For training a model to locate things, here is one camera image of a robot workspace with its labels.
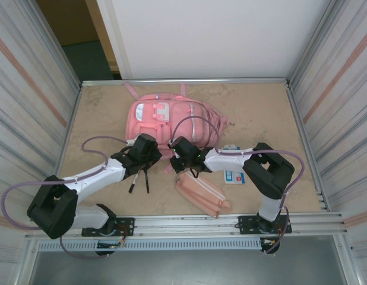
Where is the white door frame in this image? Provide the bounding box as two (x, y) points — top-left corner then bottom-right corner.
(96, 0), (133, 80)

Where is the long aluminium mounting rail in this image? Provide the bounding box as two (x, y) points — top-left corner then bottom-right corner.
(25, 211), (349, 240)

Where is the white barrel black marker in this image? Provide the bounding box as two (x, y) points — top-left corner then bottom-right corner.
(128, 172), (141, 194)

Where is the slotted grey cable duct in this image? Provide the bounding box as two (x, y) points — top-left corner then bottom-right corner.
(37, 239), (263, 252)

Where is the aluminium table side rail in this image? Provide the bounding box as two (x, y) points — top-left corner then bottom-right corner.
(285, 78), (331, 212)
(42, 83), (84, 216)

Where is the translucent corrugated enclosure panel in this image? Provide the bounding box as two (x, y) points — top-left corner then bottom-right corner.
(0, 0), (83, 265)
(286, 0), (367, 262)

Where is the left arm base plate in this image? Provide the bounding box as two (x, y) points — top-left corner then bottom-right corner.
(81, 217), (135, 238)

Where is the pink backpack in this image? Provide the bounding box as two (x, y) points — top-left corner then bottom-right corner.
(123, 82), (231, 175)

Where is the pink pencil case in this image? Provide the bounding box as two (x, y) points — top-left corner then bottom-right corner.
(175, 171), (233, 220)

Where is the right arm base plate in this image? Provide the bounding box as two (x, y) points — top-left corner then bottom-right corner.
(237, 216), (293, 236)

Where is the blue white card package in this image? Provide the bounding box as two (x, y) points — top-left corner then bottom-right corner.
(223, 144), (246, 185)

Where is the brown wooden panel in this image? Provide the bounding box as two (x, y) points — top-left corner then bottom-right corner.
(36, 0), (100, 47)

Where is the short aluminium table rail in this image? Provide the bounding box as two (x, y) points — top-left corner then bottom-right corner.
(80, 77), (291, 88)

